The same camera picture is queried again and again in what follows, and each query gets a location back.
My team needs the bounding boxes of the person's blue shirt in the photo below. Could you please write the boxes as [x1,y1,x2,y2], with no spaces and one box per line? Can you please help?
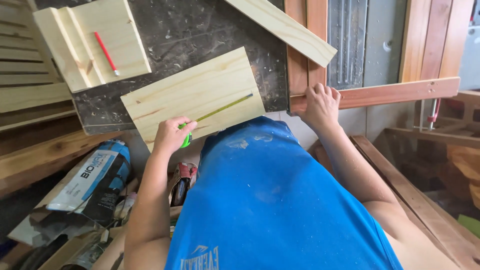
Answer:
[164,116,404,270]

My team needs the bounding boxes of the red pencil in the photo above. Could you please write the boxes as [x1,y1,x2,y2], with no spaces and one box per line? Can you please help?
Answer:
[94,31,121,77]

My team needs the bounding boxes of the pale pine board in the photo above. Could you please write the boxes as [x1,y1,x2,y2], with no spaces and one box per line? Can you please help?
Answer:
[120,46,266,153]

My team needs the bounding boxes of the green tape measure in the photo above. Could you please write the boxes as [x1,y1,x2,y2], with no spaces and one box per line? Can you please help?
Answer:
[178,92,254,149]

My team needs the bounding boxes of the person's left hand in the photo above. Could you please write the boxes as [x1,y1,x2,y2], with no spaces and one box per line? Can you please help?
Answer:
[152,116,198,155]

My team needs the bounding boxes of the reddish wooden frame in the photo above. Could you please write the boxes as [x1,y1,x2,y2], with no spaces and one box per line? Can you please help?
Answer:
[284,0,461,115]

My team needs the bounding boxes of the person's right hand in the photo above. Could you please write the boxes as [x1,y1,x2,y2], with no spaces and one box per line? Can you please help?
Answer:
[299,83,341,132]

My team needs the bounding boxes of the torn red paper bag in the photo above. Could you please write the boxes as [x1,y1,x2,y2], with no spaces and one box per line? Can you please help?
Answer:
[167,162,199,208]

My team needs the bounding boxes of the reddish wooden planks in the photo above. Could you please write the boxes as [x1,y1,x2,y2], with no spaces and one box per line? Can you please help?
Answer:
[398,0,475,83]

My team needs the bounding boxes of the stepped pine wood block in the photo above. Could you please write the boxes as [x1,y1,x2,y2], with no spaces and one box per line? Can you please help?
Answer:
[32,0,152,94]

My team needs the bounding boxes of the red bar clamp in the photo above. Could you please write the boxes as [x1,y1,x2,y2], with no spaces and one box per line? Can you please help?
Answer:
[413,98,442,131]

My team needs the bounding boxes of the reddish wooden beam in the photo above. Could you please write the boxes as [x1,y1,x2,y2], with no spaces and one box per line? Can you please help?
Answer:
[314,135,480,270]

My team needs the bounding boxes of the long pale pine plank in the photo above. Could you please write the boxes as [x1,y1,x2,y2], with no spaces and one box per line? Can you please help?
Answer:
[224,0,338,68]

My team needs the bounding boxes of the blue and white paper sack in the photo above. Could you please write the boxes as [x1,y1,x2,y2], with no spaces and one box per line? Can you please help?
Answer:
[46,140,131,226]

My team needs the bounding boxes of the slatted pale wood panel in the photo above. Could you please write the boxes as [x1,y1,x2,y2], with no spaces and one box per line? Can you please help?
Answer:
[0,0,77,132]

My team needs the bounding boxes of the grey metal sheet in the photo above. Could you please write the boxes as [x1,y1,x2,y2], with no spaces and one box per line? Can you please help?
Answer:
[327,0,369,91]

